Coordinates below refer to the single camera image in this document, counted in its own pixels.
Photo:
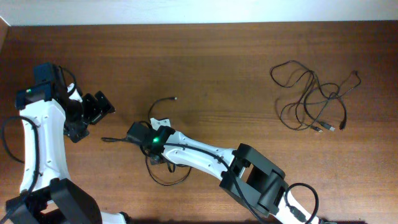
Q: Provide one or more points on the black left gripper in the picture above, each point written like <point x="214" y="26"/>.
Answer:
<point x="97" y="112"/>

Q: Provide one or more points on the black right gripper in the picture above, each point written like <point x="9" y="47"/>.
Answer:
<point x="152" y="162"/>

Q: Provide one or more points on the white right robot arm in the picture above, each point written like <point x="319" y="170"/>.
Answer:
<point x="245" y="174"/>

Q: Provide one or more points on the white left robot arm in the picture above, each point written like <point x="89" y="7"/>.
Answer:
<point x="51" y="111"/>

